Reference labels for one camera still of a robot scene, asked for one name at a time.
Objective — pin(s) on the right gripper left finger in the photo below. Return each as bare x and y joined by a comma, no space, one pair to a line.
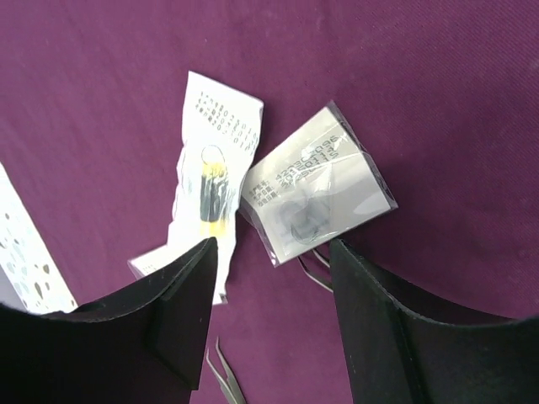
144,343

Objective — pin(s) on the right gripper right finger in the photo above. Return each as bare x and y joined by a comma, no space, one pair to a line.
403,344

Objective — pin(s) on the thin dark tweezers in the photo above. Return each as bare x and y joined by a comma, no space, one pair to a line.
317,268

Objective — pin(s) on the small white packet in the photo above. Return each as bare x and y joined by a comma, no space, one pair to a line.
317,184

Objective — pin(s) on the white pouch with dark item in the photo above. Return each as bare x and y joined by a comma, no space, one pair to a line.
220,134

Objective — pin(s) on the silver tweezers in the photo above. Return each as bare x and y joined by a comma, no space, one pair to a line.
227,382

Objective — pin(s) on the purple cloth mat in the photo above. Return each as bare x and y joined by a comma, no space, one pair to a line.
443,94

